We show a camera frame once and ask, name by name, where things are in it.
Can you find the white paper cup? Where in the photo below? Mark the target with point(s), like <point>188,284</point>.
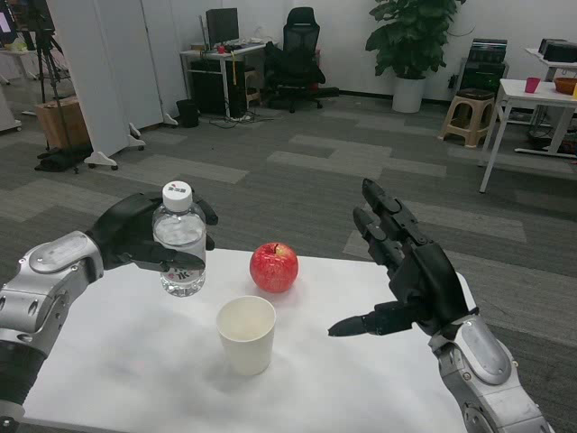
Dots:
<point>245,347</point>

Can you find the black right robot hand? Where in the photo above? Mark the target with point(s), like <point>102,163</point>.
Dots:
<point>424,279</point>

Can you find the beige plastic stool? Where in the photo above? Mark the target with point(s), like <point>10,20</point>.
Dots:
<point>469,108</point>

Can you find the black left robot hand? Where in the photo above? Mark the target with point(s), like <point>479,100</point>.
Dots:
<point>121,230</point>

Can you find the orange bowl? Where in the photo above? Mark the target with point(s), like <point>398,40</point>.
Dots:
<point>565,85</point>

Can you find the brown cardboard box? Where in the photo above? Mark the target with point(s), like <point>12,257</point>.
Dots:
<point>63,124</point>

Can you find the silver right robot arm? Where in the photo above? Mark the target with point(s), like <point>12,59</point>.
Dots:
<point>487,361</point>

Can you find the wide white partition panel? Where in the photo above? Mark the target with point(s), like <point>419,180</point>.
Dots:
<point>90,67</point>

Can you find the lit display screen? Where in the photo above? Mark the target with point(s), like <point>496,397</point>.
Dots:
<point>5,22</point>

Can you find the black equipment rack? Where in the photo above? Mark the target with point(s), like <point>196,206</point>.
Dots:
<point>484,67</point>

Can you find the narrow white partition panel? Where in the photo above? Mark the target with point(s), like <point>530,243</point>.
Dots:
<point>164,54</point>

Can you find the black computer cabinet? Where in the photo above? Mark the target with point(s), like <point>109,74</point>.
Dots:
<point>212,88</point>

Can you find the green plant in white pot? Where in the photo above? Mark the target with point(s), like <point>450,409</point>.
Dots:
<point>410,36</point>

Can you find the black computer monitor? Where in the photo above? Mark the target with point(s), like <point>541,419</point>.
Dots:
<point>223,24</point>

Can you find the black case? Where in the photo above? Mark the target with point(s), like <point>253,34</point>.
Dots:
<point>559,50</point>

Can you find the black floor bag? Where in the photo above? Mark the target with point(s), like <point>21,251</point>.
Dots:
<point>63,158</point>

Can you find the clear plastic water bottle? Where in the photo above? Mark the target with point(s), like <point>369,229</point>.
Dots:
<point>178,225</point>

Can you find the black camera box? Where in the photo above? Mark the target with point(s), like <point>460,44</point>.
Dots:
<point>33,13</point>

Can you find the black trash bin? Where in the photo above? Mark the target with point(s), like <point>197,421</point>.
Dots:
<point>187,113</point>

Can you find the black tripod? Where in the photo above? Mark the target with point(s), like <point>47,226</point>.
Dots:
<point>43,58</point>

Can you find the white side table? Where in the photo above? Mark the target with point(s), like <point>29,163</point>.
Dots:
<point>518,90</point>

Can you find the white power strip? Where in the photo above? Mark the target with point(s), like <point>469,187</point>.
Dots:
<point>243,117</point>

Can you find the yellow green object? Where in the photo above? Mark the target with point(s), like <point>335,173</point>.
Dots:
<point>14,45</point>

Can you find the white office desk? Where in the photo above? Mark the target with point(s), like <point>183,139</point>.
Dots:
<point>203,53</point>

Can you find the white wheeled cabinet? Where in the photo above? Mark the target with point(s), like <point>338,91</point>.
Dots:
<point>9,108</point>

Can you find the red apple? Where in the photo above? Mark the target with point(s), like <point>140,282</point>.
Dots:
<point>275,268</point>

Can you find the black mesh office chair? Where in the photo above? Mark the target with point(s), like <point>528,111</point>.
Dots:
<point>302,31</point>

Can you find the pink cup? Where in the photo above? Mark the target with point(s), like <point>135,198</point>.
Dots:
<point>533,85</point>

